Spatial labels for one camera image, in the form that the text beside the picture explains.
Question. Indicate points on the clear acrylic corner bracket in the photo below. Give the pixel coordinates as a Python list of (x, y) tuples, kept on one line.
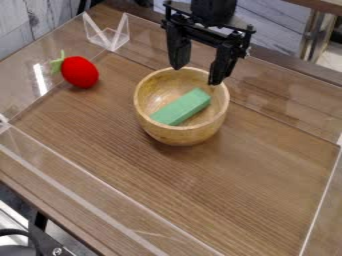
[(109, 38)]

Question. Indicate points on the metal table leg background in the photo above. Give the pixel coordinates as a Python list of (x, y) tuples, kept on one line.
[(316, 37)]

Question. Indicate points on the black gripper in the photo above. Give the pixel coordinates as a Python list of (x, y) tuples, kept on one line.
[(206, 21)]

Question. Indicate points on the black table frame bracket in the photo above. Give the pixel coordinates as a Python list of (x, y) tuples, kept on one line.
[(50, 246)]

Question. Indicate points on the red plush fruit green leaf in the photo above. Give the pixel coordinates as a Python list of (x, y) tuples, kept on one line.
[(77, 69)]

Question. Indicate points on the green rectangular block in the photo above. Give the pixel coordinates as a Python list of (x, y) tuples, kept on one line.
[(182, 108)]

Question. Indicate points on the wooden bowl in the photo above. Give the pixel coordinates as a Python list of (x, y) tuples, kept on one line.
[(158, 89)]

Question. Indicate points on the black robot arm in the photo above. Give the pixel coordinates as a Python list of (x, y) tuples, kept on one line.
[(206, 21)]

